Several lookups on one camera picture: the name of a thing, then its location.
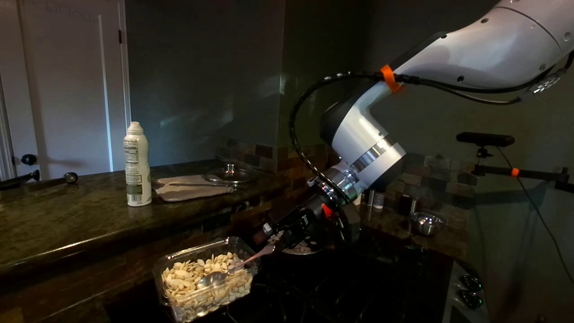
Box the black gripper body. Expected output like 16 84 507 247
262 201 359 253

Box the metal spoon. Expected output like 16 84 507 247
201 231 283 285

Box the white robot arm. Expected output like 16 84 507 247
262 0 574 249

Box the dark bowl with pasta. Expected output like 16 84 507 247
280 238 323 256

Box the round metal tray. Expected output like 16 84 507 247
204 161 253 186

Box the clear glass dish with pasta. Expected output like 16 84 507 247
152 237 258 323

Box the white spray bottle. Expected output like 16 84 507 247
124 122 152 206

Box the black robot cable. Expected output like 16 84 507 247
287 70 396 240

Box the black camera on stand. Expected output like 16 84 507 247
455 131 574 192

